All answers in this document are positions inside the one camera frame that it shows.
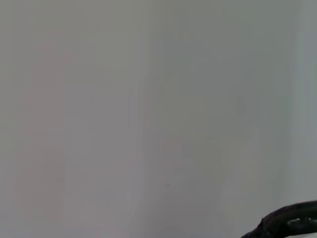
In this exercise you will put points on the black round teapot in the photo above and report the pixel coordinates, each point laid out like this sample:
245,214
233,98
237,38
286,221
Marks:
284,218

